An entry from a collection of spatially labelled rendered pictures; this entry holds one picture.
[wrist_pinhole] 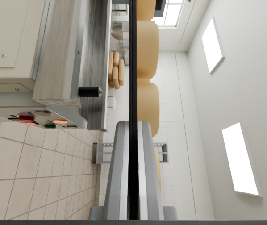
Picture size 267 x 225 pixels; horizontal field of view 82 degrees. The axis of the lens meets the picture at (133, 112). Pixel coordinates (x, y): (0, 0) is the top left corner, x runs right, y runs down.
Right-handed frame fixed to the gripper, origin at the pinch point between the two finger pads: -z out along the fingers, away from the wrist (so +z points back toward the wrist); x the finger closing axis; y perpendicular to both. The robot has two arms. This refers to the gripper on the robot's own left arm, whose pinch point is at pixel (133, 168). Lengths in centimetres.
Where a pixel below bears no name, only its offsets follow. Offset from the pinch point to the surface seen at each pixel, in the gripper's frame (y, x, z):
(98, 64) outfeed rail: -16, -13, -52
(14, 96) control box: -7.9, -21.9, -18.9
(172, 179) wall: -396, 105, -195
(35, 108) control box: -9.9, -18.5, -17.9
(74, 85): -5.1, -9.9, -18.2
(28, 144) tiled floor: -109, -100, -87
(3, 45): 0.3, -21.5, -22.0
